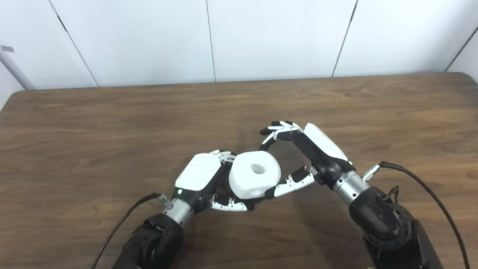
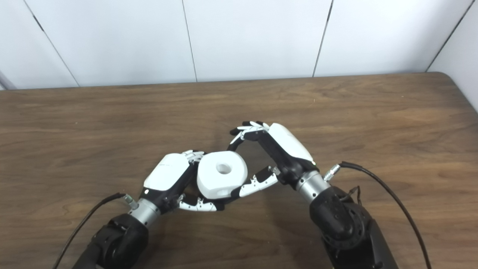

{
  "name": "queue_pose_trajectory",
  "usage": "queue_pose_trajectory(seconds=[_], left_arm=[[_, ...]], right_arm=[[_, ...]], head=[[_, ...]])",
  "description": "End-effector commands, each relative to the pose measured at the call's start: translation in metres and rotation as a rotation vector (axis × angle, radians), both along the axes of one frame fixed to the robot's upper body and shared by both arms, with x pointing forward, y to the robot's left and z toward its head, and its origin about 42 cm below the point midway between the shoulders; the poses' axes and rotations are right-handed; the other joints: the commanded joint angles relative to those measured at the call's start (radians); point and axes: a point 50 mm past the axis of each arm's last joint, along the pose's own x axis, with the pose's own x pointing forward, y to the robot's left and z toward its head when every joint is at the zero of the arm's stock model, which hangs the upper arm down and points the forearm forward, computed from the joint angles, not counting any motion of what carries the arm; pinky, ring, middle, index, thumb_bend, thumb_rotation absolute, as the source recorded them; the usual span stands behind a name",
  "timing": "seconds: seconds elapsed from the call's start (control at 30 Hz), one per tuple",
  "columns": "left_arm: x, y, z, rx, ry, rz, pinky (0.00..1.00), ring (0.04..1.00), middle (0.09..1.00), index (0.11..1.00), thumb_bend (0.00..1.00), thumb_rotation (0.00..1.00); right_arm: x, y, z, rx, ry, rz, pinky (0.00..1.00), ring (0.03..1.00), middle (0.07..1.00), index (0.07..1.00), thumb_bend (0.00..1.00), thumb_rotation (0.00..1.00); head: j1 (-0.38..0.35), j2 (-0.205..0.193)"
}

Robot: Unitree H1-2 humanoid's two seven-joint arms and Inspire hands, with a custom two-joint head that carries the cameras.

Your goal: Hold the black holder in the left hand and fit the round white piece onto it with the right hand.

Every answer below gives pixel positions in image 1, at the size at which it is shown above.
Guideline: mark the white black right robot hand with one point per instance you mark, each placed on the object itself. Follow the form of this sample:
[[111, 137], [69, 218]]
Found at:
[[325, 149]]

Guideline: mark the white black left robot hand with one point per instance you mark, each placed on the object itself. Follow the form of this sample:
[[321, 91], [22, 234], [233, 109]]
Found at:
[[198, 172]]

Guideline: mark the round white plastic piece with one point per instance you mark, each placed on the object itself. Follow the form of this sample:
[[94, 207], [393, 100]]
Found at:
[[246, 183]]

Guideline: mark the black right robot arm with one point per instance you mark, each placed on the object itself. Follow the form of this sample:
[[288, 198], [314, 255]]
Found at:
[[384, 224]]

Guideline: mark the grey wall corner trim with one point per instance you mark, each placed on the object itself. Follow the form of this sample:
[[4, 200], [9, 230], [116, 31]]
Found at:
[[15, 71]]

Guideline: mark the small grey wall tag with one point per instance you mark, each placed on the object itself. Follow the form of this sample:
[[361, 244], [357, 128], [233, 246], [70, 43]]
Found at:
[[7, 48]]

